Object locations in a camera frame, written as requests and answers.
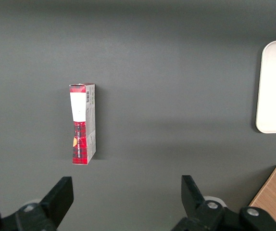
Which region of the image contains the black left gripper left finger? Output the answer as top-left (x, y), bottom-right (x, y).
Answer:
top-left (0, 176), bottom-right (74, 231)

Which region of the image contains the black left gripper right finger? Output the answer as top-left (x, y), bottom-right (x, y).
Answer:
top-left (170, 175), bottom-right (276, 231)

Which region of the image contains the red plaid cardboard box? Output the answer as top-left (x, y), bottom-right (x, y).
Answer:
top-left (68, 83), bottom-right (97, 166)

